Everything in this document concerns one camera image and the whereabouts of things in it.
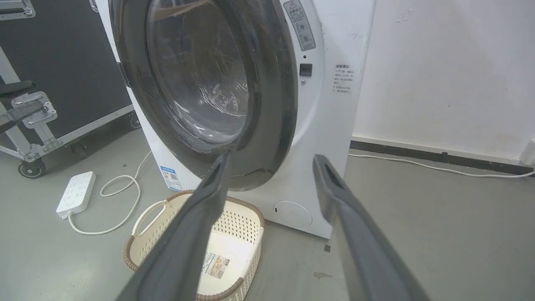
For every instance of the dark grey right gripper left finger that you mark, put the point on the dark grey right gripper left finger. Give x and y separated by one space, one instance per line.
184 242

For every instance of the black flight case with aluminium edges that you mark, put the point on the black flight case with aluminium edges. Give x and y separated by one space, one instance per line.
62 62

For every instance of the white front-load washing machine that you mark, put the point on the white front-load washing machine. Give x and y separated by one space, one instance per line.
326 138

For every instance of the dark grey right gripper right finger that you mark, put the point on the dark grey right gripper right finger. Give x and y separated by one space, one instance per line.
359 238

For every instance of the cream plastic laundry basket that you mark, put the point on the cream plastic laundry basket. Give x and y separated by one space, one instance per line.
234 234

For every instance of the round glass washing machine door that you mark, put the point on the round glass washing machine door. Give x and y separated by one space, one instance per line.
200 79

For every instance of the black caster wheel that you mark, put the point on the black caster wheel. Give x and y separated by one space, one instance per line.
31 169

